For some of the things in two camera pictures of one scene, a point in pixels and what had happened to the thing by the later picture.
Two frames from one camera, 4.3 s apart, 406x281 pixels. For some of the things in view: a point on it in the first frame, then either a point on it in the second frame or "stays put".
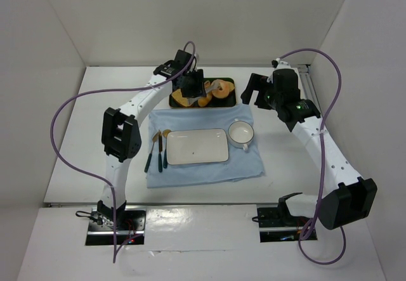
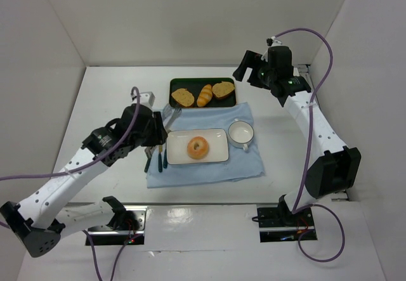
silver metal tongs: [209, 85] → [169, 117]
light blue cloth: [242, 165] stays put
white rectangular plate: [188, 146] stays put
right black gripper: [254, 88] → [246, 66]
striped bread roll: [203, 101] stays put
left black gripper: [193, 86] → [158, 128]
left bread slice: [178, 96] stays put
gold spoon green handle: [165, 158] stays put
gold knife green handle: [160, 150] stays put
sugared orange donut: [221, 93] → [202, 150]
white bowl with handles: [240, 132] stays put
